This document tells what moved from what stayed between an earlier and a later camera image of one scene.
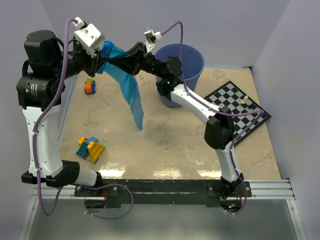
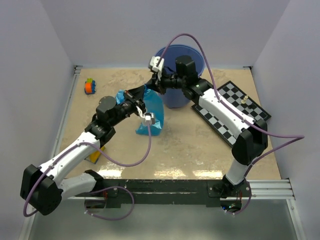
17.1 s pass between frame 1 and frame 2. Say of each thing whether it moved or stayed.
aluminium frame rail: stayed
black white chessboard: stayed
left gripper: moved
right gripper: moved
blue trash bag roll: moved
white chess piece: stayed
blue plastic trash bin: stayed
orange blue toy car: stayed
